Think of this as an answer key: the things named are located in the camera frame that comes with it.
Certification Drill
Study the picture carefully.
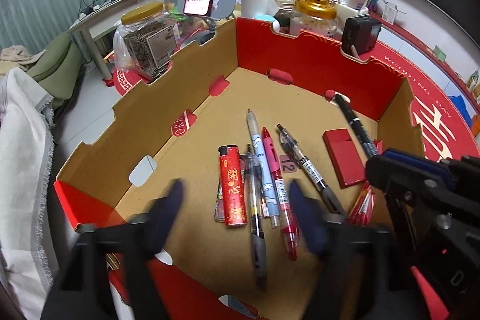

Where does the black marker pen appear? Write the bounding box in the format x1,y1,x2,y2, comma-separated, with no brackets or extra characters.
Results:
334,93,378,158

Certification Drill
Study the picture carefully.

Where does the pink clip gel pen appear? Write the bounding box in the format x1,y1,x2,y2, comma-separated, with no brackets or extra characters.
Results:
261,127,299,262

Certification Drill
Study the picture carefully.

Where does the red lighter case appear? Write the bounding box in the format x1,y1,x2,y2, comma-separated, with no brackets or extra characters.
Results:
322,128,365,188

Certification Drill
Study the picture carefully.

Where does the clear black gel pen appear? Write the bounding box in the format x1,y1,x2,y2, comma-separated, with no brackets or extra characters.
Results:
277,124,347,218

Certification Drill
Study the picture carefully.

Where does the grey blue cartoon pen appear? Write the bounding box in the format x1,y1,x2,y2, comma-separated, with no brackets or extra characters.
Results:
247,109,280,228

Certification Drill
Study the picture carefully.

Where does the red printed lighter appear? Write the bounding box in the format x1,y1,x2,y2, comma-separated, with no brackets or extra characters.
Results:
218,144,249,229

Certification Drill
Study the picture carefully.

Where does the dark clear mechanical pen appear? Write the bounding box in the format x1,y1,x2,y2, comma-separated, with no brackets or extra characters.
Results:
244,145,268,291

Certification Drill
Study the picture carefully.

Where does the pink grip red pen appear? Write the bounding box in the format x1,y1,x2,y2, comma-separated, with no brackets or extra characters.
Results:
346,181,375,227

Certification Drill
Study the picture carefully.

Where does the round red wedding mat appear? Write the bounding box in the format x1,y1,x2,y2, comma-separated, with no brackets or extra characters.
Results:
112,40,480,320

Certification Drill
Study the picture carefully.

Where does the black portable radio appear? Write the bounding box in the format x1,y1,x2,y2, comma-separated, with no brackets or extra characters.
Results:
341,15,382,59

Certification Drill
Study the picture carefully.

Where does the white cloth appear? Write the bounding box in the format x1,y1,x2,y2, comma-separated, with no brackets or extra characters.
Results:
1,68,54,319

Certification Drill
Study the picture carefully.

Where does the gold lid glass jar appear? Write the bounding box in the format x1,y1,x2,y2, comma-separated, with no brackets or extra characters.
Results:
289,0,338,37

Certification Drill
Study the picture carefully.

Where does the red cardboard tray box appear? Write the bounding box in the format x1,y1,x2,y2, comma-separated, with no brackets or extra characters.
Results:
53,16,427,320

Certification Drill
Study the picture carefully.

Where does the white teal cream jar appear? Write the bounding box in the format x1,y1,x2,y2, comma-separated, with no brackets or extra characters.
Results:
255,15,280,32

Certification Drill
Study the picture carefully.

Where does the white paper roll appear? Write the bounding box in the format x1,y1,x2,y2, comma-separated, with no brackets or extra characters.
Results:
241,0,269,19

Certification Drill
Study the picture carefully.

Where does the yellow lid plastic jar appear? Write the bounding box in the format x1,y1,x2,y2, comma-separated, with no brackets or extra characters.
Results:
113,1,177,81

